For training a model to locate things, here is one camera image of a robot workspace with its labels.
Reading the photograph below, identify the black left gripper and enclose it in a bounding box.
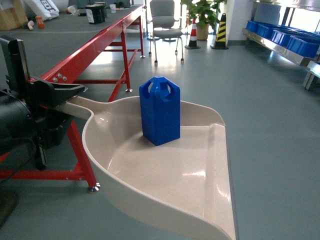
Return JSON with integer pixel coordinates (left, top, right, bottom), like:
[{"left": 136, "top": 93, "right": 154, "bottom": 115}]
[{"left": 0, "top": 36, "right": 88, "bottom": 170}]

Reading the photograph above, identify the blue plastic block part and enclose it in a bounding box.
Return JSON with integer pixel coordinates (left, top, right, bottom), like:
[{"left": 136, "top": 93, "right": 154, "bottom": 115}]
[{"left": 139, "top": 76, "right": 181, "bottom": 146}]

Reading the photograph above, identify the beige plastic dustpan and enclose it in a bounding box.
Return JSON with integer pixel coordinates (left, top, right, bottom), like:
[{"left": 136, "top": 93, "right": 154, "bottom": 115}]
[{"left": 57, "top": 96, "right": 239, "bottom": 240}]

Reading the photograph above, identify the steel shelf rack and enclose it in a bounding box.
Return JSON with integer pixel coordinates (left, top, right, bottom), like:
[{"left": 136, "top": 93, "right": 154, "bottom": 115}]
[{"left": 242, "top": 0, "right": 320, "bottom": 91}]

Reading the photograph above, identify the cardboard box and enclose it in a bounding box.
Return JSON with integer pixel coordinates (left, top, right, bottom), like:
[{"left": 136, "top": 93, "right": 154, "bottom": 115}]
[{"left": 0, "top": 0, "right": 28, "bottom": 31}]

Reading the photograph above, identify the black box with label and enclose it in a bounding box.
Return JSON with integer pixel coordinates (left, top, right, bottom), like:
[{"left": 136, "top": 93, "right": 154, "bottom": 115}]
[{"left": 85, "top": 5, "right": 103, "bottom": 24}]

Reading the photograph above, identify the white paper cup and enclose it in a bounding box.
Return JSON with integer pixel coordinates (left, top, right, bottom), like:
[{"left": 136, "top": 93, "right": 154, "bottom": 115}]
[{"left": 109, "top": 4, "right": 116, "bottom": 13}]

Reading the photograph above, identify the grey office chair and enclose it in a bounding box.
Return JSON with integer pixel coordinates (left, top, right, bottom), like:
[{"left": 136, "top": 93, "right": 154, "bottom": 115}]
[{"left": 149, "top": 0, "right": 184, "bottom": 65}]

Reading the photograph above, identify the red white traffic cone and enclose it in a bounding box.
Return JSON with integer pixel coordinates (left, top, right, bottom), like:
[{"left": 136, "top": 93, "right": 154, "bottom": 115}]
[{"left": 184, "top": 18, "right": 201, "bottom": 50}]

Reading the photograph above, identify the yellow black traffic cone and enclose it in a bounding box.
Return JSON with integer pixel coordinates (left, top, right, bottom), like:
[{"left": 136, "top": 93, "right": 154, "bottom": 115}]
[{"left": 210, "top": 13, "right": 228, "bottom": 50}]

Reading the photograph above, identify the potted green plant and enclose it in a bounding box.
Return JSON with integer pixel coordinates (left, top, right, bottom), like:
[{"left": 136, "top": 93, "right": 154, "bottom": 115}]
[{"left": 180, "top": 0, "right": 228, "bottom": 41}]

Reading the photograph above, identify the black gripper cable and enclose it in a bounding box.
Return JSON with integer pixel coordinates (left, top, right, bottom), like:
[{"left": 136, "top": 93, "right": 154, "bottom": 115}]
[{"left": 0, "top": 137, "right": 38, "bottom": 181}]

